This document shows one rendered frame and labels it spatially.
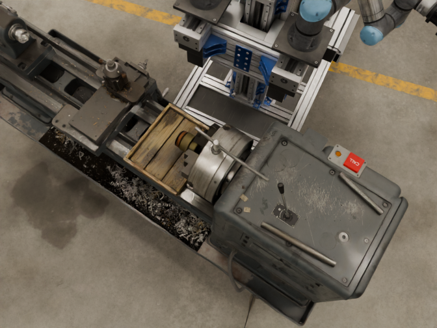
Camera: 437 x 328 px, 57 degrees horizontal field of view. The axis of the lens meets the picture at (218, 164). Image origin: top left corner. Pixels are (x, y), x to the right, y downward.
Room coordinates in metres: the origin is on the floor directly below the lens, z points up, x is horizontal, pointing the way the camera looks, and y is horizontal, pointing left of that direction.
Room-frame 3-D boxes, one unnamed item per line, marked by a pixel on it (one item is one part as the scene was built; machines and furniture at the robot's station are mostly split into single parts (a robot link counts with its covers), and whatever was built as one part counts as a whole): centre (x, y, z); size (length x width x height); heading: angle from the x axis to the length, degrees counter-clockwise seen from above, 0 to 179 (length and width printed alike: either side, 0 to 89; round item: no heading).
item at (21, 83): (0.90, 0.55, 0.77); 1.55 x 0.34 x 0.19; 61
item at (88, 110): (0.91, 0.53, 0.95); 0.43 x 0.17 x 0.05; 151
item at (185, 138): (0.67, 0.13, 1.08); 0.09 x 0.09 x 0.09; 62
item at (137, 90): (0.95, 0.47, 0.99); 0.20 x 0.10 x 0.05; 61
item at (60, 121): (0.92, 0.58, 0.90); 0.47 x 0.30 x 0.06; 151
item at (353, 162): (0.57, -0.50, 1.26); 0.06 x 0.06 x 0.02; 61
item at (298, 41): (1.19, -0.33, 1.21); 0.15 x 0.15 x 0.10
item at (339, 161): (0.58, -0.48, 1.23); 0.13 x 0.08 x 0.05; 61
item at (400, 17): (1.10, -0.60, 1.46); 0.11 x 0.08 x 0.11; 138
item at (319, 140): (0.65, -0.35, 1.24); 0.09 x 0.08 x 0.03; 61
